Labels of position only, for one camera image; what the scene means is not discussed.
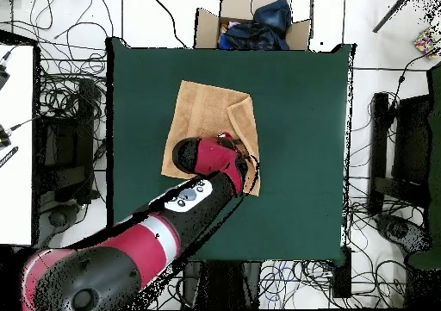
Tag tan terry towel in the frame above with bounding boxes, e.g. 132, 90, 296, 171
160, 79, 261, 197

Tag dark green table cloth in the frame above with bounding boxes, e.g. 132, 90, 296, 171
105, 37, 356, 265

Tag dark navy garment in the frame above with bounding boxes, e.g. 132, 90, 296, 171
218, 21, 290, 52

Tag open cardboard box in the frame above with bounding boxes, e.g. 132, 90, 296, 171
194, 0, 313, 52

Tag blue denim jeans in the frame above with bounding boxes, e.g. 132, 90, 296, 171
253, 0, 293, 36

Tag black metal stand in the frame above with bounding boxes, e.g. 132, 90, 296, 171
37, 79, 101, 205
368, 91, 433, 215

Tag black power box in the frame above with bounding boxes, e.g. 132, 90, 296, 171
332, 246, 352, 298

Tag grey metal bar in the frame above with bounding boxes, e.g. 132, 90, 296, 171
371, 0, 413, 34

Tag white side table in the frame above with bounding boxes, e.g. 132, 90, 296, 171
0, 43, 35, 246

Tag multicoloured patterned cloth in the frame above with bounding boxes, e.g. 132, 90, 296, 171
413, 27, 441, 60

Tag long black cable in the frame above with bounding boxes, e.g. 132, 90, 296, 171
152, 0, 188, 49

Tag tangled black floor cables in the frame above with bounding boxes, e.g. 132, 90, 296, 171
34, 59, 108, 126
344, 176, 432, 308

